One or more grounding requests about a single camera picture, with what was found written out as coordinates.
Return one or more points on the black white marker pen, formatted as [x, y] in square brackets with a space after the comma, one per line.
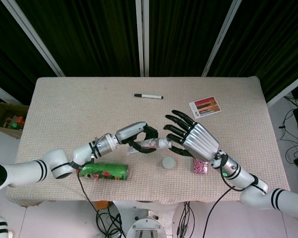
[149, 96]

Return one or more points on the brown cardboard box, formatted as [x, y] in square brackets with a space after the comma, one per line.
[5, 116]

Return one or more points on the pink patterned card deck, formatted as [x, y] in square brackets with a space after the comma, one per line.
[200, 167]

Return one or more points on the white slanted frame post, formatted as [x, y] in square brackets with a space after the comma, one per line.
[37, 37]
[223, 37]

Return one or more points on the floral toothpaste tube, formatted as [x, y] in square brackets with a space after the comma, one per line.
[150, 143]

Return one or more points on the beige waffle tablecloth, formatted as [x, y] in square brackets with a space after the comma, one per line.
[89, 106]

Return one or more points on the orange block under table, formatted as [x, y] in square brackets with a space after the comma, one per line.
[101, 205]

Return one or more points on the dark green curtain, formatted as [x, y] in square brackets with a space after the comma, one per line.
[89, 37]

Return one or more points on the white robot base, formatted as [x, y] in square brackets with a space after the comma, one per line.
[146, 220]

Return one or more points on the small grey round cap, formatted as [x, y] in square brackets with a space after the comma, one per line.
[169, 163]

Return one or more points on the white upright frame post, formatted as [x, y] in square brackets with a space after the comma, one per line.
[139, 37]
[146, 37]

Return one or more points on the green Pringles can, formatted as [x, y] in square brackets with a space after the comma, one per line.
[106, 172]

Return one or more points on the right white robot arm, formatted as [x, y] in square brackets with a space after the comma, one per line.
[253, 183]

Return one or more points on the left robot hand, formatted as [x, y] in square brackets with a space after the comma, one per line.
[131, 130]

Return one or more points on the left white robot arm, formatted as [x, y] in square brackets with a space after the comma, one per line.
[57, 163]

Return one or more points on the red picture card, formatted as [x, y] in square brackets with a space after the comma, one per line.
[206, 106]

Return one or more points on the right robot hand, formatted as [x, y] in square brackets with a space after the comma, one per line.
[201, 141]

